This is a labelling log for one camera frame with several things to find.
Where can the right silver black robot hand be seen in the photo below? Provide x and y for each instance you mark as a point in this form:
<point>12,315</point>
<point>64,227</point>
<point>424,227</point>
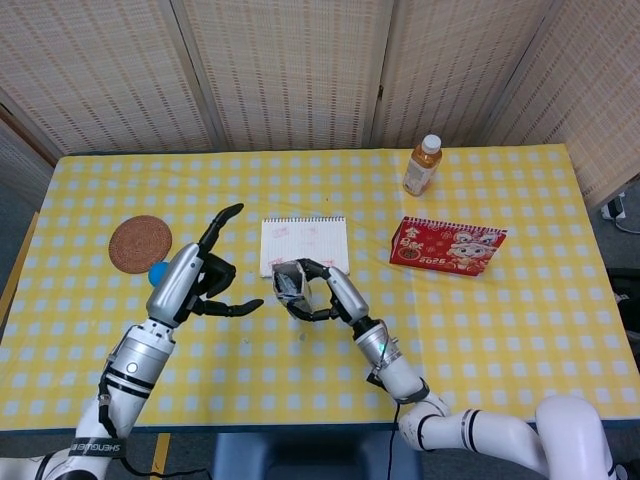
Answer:
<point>347,295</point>

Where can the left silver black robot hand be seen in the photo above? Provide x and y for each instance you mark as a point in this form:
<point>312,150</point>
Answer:
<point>175,285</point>

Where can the blue white small box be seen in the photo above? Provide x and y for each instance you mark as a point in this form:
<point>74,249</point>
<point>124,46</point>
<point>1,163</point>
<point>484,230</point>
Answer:
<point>290,285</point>

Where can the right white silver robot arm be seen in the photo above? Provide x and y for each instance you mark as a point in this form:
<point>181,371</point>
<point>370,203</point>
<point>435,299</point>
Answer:
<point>395,370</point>

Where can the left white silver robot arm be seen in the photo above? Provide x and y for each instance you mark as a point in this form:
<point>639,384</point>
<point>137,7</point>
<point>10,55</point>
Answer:
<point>135,370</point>

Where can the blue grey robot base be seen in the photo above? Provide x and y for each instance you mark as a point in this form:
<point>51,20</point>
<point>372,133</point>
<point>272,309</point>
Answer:
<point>315,457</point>

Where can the blue ball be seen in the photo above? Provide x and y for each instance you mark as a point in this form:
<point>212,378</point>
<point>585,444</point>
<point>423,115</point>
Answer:
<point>156,274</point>

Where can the round woven brown coaster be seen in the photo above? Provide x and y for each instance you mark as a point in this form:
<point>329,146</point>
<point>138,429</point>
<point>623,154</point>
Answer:
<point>140,242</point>

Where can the white spiral notebook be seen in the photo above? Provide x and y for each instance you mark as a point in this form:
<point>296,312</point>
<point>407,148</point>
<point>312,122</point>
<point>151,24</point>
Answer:
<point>305,240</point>

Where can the yellow white checked tablecloth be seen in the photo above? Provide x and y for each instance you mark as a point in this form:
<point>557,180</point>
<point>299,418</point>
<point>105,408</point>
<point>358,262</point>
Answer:
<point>320,375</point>

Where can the red 2026 desk calendar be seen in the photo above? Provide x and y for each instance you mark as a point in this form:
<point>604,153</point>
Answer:
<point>440,247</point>

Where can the orange drink bottle white cap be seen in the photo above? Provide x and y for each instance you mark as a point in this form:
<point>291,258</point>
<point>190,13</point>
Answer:
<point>421,170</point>

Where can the woven bamboo folding screen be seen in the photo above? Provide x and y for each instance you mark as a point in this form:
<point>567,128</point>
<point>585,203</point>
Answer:
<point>300,70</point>

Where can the black bag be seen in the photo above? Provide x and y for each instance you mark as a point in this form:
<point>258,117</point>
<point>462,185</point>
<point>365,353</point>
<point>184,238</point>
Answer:
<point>625,305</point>

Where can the white power strip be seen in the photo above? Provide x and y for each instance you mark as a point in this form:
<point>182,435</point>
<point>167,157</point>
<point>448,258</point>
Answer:
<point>615,206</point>

